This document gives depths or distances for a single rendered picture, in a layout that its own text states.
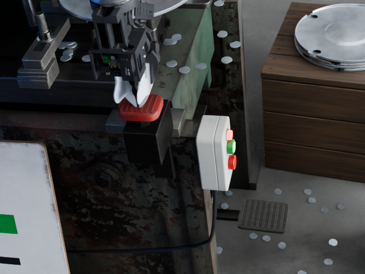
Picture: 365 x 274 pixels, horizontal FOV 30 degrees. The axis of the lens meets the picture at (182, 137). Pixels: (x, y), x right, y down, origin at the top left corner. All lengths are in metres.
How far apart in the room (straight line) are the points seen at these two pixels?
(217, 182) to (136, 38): 0.39
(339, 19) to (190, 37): 0.66
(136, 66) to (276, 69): 0.90
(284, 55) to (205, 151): 0.73
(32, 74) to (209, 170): 0.37
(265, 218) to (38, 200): 0.60
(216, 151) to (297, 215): 0.73
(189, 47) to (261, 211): 0.52
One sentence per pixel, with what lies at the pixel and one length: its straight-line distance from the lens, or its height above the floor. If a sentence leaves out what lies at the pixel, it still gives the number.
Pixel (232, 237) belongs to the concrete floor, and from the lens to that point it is 1.87.
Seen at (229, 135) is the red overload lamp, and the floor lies 0.61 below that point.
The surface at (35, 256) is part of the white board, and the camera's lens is 1.51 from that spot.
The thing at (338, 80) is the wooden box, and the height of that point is 0.35.
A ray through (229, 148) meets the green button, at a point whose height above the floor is 0.59.
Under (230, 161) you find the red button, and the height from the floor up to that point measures 0.55.
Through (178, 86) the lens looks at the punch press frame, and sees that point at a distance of 1.32.
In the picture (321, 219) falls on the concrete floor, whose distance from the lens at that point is 1.91.
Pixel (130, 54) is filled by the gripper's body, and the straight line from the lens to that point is 0.98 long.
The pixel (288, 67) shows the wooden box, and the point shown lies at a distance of 1.84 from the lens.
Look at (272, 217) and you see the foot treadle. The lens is 1.73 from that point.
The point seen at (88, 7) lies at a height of 0.78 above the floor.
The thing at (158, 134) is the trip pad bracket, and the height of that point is 0.70.
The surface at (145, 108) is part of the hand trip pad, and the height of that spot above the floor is 0.74.
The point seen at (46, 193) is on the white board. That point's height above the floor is 0.47.
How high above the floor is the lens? 1.41
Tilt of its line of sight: 40 degrees down
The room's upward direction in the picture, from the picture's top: 8 degrees counter-clockwise
